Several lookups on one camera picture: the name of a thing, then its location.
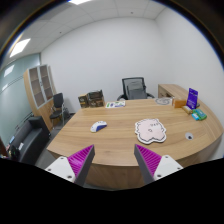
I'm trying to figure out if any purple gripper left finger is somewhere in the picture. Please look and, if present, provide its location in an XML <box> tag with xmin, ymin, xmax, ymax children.
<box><xmin>46</xmin><ymin>145</ymin><xmax>95</xmax><ymax>186</ymax></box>

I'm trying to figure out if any white and blue computer mouse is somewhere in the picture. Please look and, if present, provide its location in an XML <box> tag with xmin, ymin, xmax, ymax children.
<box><xmin>90</xmin><ymin>121</ymin><xmax>107</xmax><ymax>133</ymax></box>

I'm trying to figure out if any black visitor chair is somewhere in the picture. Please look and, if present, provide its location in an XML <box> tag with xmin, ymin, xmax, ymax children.
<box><xmin>50</xmin><ymin>93</ymin><xmax>67</xmax><ymax>124</ymax></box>

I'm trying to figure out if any black mesh office chair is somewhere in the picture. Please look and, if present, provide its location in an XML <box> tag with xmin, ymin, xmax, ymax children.
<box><xmin>118</xmin><ymin>77</ymin><xmax>153</xmax><ymax>100</ymax></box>

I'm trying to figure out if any brown cardboard box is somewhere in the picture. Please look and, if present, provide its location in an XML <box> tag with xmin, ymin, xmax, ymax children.
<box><xmin>78</xmin><ymin>94</ymin><xmax>89</xmax><ymax>108</ymax></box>

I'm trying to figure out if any purple standing sign card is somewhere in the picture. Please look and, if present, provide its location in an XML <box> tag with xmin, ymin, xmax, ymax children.
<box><xmin>186</xmin><ymin>88</ymin><xmax>198</xmax><ymax>109</ymax></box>

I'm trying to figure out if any wooden glass-door cabinet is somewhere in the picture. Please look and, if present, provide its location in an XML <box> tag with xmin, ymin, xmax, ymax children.
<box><xmin>23</xmin><ymin>65</ymin><xmax>54</xmax><ymax>130</ymax></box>

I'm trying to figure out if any blue small packet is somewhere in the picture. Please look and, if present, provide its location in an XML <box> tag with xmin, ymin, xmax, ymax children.
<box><xmin>191</xmin><ymin>113</ymin><xmax>199</xmax><ymax>121</ymax></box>

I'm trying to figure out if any green packet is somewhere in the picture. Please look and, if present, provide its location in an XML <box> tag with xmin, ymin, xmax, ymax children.
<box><xmin>195</xmin><ymin>109</ymin><xmax>207</xmax><ymax>120</ymax></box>

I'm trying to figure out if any pink cloud-shaped mouse pad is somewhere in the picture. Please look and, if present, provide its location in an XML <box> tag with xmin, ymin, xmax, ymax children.
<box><xmin>135</xmin><ymin>119</ymin><xmax>166</xmax><ymax>145</ymax></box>

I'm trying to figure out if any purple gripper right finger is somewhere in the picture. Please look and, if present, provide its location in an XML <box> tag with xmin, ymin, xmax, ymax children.
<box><xmin>134</xmin><ymin>144</ymin><xmax>182</xmax><ymax>185</ymax></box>

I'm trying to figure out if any low wooden side cabinet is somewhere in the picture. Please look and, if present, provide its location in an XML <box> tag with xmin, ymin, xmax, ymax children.
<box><xmin>158</xmin><ymin>84</ymin><xmax>188</xmax><ymax>99</ymax></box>

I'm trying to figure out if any white green leaflet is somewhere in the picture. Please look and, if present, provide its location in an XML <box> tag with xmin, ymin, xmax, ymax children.
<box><xmin>105</xmin><ymin>101</ymin><xmax>126</xmax><ymax>109</ymax></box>

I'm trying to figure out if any orange box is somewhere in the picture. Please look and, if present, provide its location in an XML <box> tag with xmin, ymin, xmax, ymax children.
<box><xmin>173</xmin><ymin>98</ymin><xmax>187</xmax><ymax>108</ymax></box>

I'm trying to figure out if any table cable grommet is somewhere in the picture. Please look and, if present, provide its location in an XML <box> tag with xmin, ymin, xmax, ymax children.
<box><xmin>185</xmin><ymin>132</ymin><xmax>194</xmax><ymax>140</ymax></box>

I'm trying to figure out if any round white coaster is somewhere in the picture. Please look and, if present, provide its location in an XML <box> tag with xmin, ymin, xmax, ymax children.
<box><xmin>155</xmin><ymin>97</ymin><xmax>172</xmax><ymax>105</ymax></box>

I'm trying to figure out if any black leather sofa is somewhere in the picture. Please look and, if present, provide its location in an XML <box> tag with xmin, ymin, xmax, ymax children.
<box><xmin>9</xmin><ymin>116</ymin><xmax>50</xmax><ymax>165</ymax></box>

